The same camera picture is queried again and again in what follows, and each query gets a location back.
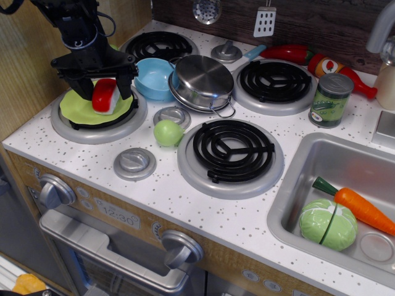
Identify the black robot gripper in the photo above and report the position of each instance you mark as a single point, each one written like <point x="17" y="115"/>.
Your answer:
<point x="90" y="55"/>

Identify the red toy sushi piece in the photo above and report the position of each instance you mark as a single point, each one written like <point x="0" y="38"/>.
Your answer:
<point x="105" y="96"/>

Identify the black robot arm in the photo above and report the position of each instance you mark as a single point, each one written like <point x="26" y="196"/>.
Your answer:
<point x="48" y="8"/>

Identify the green toy plate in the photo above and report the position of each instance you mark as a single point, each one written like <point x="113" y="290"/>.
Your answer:
<point x="80" y="111"/>

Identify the green toy broccoli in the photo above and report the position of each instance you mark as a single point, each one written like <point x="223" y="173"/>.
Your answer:
<point x="114" y="47"/>

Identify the front left stove burner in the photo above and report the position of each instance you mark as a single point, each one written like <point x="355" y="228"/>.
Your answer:
<point x="108" y="134"/>

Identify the stove burner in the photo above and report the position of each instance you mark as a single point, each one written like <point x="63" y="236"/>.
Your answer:
<point x="160" y="45"/>
<point x="230" y="159"/>
<point x="108" y="134"/>
<point x="274" y="87"/>

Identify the blue toy bowl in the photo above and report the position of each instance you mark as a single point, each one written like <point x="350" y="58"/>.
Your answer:
<point x="152" y="79"/>

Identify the back left stove burner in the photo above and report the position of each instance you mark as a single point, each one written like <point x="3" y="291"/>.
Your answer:
<point x="160" y="45"/>

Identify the green toy pear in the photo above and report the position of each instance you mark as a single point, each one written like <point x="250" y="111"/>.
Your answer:
<point x="168" y="133"/>

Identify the grey middle stovetop knob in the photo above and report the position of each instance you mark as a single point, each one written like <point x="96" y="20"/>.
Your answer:
<point x="178" y="115"/>

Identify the grey stovetop knob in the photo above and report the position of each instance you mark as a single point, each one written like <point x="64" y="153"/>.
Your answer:
<point x="134" y="164"/>
<point x="226" y="53"/>
<point x="178" y="115"/>

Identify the grey front stovetop knob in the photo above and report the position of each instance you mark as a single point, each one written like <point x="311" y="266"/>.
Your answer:
<point x="134" y="164"/>

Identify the steel toy pot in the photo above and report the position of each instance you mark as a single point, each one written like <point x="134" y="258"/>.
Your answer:
<point x="203" y="84"/>

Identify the grey left oven dial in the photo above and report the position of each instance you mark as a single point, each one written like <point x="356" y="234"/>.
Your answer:
<point x="55" y="192"/>

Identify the grey oven dial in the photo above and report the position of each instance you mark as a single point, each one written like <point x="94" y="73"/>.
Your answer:
<point x="180" y="249"/>
<point x="55" y="192"/>

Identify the hanging steel skimmer ladle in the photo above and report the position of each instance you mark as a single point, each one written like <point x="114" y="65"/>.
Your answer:
<point x="207" y="12"/>

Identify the grey back stovetop knob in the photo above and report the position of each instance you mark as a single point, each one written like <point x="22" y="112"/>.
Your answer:
<point x="226" y="53"/>

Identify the front right stove burner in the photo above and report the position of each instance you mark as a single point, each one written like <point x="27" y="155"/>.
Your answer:
<point x="230" y="159"/>

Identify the back right stove burner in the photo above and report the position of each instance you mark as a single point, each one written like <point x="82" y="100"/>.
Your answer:
<point x="274" y="87"/>

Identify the hanging white spatula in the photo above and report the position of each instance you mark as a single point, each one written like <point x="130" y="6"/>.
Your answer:
<point x="265" y="20"/>

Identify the grey right oven dial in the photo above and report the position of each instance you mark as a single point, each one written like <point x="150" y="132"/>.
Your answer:
<point x="180" y="249"/>

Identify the red toy chili pepper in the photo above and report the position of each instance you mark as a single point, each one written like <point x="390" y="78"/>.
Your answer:
<point x="295" y="53"/>

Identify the steel sink basin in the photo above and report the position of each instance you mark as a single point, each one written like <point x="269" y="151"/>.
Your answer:
<point x="368" y="172"/>

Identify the yellow object bottom left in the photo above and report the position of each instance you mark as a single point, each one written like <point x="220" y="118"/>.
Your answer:
<point x="27" y="284"/>

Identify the red toy ketchup bottle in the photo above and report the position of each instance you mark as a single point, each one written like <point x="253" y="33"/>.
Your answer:
<point x="320" y="65"/>

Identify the green pickle can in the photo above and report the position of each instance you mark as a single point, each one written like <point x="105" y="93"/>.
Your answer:
<point x="330" y="100"/>

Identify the green toy cabbage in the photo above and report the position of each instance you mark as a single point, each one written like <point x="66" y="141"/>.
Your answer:
<point x="329" y="224"/>

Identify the cream toy milk bottle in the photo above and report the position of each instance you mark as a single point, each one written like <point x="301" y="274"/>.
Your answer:
<point x="384" y="84"/>

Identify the grey sink faucet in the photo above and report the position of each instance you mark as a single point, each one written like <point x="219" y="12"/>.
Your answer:
<point x="380" y="40"/>

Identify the orange toy carrot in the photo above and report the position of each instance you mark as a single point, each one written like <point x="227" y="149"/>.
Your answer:
<point x="360" y="207"/>

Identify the blue utensil handle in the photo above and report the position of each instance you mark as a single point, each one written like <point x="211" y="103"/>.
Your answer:
<point x="253" y="53"/>

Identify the grey oven door handle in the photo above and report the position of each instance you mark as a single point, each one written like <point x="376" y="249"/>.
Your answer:
<point x="104" y="260"/>

